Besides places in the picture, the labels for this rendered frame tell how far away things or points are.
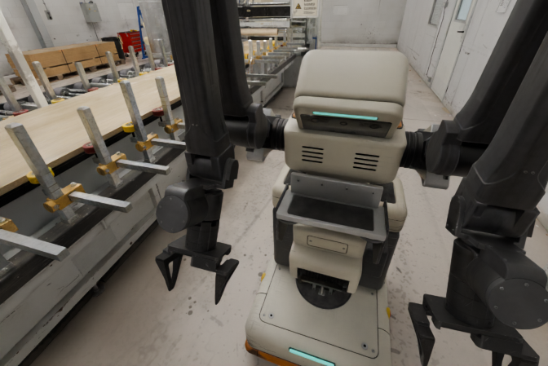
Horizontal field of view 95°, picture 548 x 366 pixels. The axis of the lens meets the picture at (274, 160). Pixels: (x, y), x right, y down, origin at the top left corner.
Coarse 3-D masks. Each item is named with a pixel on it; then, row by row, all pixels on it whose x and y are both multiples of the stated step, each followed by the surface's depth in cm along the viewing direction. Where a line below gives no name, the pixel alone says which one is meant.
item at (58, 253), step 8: (0, 232) 82; (8, 232) 82; (0, 240) 81; (8, 240) 79; (16, 240) 79; (24, 240) 79; (32, 240) 79; (40, 240) 79; (24, 248) 78; (32, 248) 76; (40, 248) 76; (48, 248) 76; (56, 248) 76; (64, 248) 76; (48, 256) 76; (56, 256) 74; (64, 256) 76
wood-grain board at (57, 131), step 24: (168, 72) 262; (96, 96) 193; (120, 96) 192; (144, 96) 190; (168, 96) 189; (24, 120) 154; (48, 120) 153; (72, 120) 152; (96, 120) 152; (120, 120) 151; (0, 144) 126; (48, 144) 125; (72, 144) 125; (0, 168) 107; (24, 168) 107; (0, 192) 95
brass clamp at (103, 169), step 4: (112, 156) 126; (116, 156) 126; (120, 156) 126; (124, 156) 127; (112, 160) 123; (116, 160) 123; (100, 164) 120; (108, 164) 120; (112, 164) 121; (116, 164) 123; (96, 168) 119; (100, 168) 117; (104, 168) 118; (108, 168) 120; (112, 168) 122; (116, 168) 124; (100, 172) 119; (104, 172) 118; (108, 172) 120; (112, 172) 122
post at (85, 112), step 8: (80, 112) 106; (88, 112) 108; (88, 120) 108; (88, 128) 110; (96, 128) 112; (96, 136) 112; (96, 144) 114; (104, 144) 117; (96, 152) 117; (104, 152) 117; (104, 160) 118; (112, 176) 123
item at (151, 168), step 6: (96, 162) 127; (120, 162) 122; (126, 162) 122; (132, 162) 122; (138, 162) 122; (126, 168) 123; (132, 168) 122; (138, 168) 121; (144, 168) 119; (150, 168) 118; (156, 168) 117; (162, 168) 117; (168, 168) 118
